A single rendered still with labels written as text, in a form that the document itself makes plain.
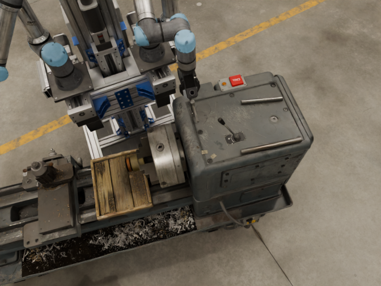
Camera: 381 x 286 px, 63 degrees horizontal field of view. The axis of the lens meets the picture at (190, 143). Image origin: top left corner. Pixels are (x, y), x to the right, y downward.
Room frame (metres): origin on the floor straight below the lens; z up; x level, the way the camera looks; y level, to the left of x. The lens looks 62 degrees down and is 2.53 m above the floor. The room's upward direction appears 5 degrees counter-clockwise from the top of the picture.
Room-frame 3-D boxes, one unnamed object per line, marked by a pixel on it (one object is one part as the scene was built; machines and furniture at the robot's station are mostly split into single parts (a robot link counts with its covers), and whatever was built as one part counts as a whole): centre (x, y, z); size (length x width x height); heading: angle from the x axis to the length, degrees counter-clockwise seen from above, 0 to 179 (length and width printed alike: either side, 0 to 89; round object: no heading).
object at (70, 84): (1.20, 0.65, 1.21); 0.15 x 0.15 x 0.10
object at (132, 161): (0.68, 0.29, 1.08); 0.09 x 0.09 x 0.09; 10
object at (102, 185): (0.66, 0.41, 0.89); 0.36 x 0.30 x 0.04; 10
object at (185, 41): (0.89, -0.01, 1.65); 0.09 x 0.08 x 0.11; 7
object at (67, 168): (0.69, 0.74, 0.99); 0.20 x 0.10 x 0.05; 100
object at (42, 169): (0.68, 0.76, 1.13); 0.08 x 0.08 x 0.03
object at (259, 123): (0.80, -0.25, 1.06); 0.59 x 0.48 x 0.39; 100
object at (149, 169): (0.61, 0.20, 1.09); 0.12 x 0.11 x 0.05; 10
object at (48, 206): (0.62, 0.75, 0.95); 0.43 x 0.17 x 0.05; 10
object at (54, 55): (1.20, 0.65, 1.33); 0.13 x 0.12 x 0.14; 39
